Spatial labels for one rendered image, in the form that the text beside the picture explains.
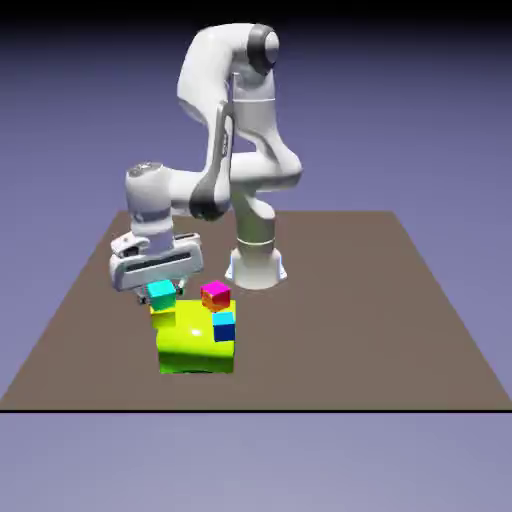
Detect small cyan cube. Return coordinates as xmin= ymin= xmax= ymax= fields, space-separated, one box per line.
xmin=146 ymin=279 xmax=178 ymax=313

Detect small magenta cube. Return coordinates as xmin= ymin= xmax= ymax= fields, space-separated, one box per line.
xmin=200 ymin=280 xmax=232 ymax=314

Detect small yellow cube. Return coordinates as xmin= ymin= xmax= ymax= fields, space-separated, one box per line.
xmin=149 ymin=304 xmax=178 ymax=331

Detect large yellow-green box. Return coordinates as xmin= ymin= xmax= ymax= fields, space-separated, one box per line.
xmin=154 ymin=298 xmax=237 ymax=375

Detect small blue cube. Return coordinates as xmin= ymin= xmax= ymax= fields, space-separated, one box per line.
xmin=211 ymin=311 xmax=237 ymax=344

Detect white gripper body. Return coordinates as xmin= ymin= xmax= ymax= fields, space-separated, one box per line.
xmin=108 ymin=232 xmax=205 ymax=293

